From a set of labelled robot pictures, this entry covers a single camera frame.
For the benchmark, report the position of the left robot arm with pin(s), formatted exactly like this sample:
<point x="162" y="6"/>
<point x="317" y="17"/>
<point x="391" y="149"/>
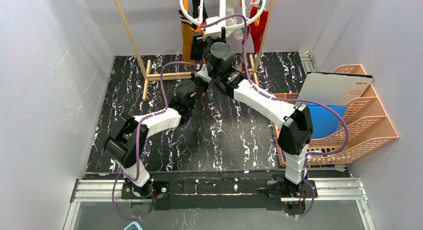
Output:
<point x="129" y="134"/>

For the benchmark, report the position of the black sock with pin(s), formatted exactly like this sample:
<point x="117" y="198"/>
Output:
<point x="195" y="14"/>

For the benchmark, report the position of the white book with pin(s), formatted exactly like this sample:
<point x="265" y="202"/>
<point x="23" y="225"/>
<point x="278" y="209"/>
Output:
<point x="333" y="88"/>

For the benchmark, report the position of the white round clip hanger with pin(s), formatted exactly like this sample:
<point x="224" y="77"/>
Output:
<point x="222" y="11"/>

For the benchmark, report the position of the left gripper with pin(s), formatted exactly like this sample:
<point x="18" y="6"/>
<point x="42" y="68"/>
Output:
<point x="203" y="86"/>

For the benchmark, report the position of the mustard yellow striped sock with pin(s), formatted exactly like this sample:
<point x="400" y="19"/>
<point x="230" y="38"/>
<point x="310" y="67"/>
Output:
<point x="187" y="37"/>

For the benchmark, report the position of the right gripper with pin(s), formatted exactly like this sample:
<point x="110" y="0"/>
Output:
<point x="205" y="40"/>

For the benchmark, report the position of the white sock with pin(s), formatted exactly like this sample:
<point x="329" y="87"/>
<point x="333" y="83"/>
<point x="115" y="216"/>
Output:
<point x="238" y="34"/>

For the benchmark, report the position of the blue folder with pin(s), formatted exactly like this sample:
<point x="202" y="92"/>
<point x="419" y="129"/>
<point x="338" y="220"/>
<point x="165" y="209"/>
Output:
<point x="324" y="122"/>

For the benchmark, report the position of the peach plastic file rack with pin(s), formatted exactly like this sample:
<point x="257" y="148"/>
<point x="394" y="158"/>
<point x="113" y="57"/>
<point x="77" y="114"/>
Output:
<point x="370" y="129"/>

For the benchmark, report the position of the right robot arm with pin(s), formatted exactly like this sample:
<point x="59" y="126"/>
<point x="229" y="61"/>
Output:
<point x="294" y="122"/>

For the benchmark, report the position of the red sock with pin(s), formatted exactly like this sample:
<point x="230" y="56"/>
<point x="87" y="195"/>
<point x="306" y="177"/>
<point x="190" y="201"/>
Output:
<point x="257" y="32"/>

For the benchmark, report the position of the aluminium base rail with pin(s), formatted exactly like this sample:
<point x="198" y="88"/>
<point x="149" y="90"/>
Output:
<point x="226" y="200"/>

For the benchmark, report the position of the light blue object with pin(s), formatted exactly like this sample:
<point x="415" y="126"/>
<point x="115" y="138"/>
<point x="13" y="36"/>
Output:
<point x="133" y="226"/>

